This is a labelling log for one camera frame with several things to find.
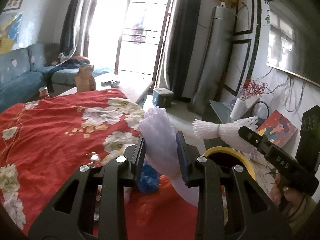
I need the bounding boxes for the yellow rimmed black trash bin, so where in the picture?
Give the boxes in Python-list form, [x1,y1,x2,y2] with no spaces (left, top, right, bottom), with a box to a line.
[203,146,256,180]

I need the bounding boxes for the dark glass tv cabinet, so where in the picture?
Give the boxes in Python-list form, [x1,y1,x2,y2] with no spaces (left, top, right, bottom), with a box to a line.
[202,101,252,150]

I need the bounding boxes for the blue crumpled wrapper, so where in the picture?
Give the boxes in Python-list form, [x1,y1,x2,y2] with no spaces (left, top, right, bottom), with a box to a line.
[137,163,159,194]

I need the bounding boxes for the framed calligraphy picture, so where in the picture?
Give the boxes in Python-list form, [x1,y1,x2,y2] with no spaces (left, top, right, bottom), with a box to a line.
[3,0,23,11]

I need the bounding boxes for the dark curtain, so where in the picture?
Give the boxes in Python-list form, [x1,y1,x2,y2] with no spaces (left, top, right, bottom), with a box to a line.
[60,0,79,56]
[166,0,201,98]

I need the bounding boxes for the blue storage stool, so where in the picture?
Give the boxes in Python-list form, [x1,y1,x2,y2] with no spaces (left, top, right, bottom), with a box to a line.
[152,88,174,108]

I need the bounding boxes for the grey standing air conditioner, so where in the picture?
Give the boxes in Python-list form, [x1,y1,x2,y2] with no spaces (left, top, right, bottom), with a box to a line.
[188,2,235,115]

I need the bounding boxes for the wall mounted television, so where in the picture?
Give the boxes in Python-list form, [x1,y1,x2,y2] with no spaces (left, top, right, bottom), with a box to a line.
[267,0,319,87]

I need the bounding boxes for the wall map poster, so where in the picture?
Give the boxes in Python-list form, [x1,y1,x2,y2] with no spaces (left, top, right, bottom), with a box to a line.
[1,12,23,55]

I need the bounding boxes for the round black mirror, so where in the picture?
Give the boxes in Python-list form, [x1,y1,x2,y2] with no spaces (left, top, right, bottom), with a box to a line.
[251,101,270,120]

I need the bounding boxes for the green sleeve forearm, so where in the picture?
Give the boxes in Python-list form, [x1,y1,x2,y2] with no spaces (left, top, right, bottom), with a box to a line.
[286,196,317,235]

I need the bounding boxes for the brown paper bag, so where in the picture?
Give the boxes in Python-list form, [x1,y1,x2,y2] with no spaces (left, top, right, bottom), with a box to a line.
[74,64,96,93]

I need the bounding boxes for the blue sofa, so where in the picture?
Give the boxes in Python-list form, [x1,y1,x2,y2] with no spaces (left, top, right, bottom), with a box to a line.
[0,42,111,111]

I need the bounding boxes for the person's right hand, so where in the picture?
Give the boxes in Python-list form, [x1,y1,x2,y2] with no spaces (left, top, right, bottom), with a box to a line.
[270,173,305,219]

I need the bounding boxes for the red floral tablecloth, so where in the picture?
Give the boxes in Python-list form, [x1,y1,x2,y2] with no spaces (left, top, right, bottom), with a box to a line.
[1,89,197,239]

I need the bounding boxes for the white vase red berries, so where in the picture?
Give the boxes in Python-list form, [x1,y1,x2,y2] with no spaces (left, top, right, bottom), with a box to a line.
[230,79,267,121]

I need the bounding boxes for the colourful portrait painting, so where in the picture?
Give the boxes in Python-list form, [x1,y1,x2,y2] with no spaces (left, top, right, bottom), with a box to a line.
[257,110,298,148]

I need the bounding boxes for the dark left curtain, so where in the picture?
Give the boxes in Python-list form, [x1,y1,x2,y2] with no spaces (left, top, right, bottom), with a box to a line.
[60,0,79,56]

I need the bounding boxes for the clear plastic wrapper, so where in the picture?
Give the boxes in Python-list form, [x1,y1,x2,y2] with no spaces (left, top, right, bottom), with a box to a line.
[87,152,101,168]

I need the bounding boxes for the white coffee table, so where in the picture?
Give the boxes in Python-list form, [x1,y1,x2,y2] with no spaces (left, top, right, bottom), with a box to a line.
[57,71,155,107]

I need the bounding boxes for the dark right curtain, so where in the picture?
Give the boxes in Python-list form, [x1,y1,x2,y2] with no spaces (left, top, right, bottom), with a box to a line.
[166,0,201,98]

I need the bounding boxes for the small metal can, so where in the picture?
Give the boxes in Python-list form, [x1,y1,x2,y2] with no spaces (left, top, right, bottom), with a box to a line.
[39,87,50,99]

